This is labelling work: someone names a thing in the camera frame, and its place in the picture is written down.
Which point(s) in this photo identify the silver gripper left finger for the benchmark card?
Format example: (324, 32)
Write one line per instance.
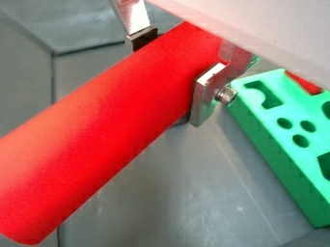
(132, 16)

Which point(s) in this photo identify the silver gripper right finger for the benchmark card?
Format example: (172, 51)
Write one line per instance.
(211, 84)

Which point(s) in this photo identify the red foam cylinder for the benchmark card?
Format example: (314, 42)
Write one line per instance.
(60, 156)

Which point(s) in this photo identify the green foam shape-sorter block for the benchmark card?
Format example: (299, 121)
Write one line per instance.
(286, 122)

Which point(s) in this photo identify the red rectangular foam block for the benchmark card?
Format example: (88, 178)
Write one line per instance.
(308, 87)

